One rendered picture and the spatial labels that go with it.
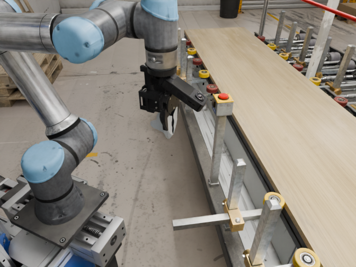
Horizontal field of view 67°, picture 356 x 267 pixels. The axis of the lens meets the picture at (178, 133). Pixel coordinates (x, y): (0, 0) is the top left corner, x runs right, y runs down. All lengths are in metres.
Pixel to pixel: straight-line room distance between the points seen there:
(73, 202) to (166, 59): 0.55
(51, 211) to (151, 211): 1.38
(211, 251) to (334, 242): 1.07
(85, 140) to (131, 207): 1.41
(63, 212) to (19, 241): 0.22
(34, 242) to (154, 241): 1.16
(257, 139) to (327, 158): 0.33
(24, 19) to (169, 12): 0.27
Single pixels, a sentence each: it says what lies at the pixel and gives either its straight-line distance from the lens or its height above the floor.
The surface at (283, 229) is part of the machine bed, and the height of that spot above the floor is 0.78.
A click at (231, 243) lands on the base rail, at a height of 0.70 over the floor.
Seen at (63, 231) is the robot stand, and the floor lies 1.04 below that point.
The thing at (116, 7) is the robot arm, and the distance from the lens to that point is 0.62.
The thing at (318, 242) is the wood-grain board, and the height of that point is 0.90.
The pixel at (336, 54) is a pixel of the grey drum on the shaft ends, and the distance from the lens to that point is 3.02.
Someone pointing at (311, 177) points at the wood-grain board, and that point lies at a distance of 1.34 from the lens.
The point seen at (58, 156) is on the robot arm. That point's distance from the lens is 0.83.
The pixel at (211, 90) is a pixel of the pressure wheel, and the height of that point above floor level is 0.89.
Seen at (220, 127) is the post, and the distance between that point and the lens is 1.21.
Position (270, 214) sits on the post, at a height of 1.15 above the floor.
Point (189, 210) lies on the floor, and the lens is 2.23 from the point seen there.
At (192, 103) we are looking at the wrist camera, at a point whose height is 1.45.
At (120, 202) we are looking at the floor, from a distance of 2.33.
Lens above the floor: 1.77
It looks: 37 degrees down
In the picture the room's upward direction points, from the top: straight up
